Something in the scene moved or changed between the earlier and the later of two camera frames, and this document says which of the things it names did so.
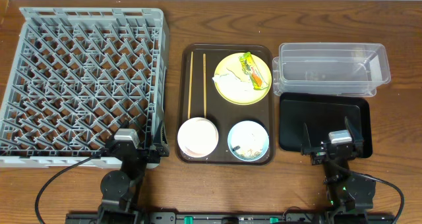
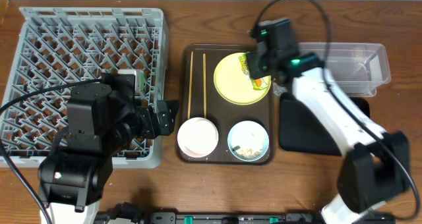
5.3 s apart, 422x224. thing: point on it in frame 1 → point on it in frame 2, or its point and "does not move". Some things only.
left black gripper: (145, 153) → (153, 119)
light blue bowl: (248, 140) does not move
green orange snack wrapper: (250, 66) does not move
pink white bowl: (198, 136) does not move
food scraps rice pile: (250, 154) does not move
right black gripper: (318, 153) → (253, 60)
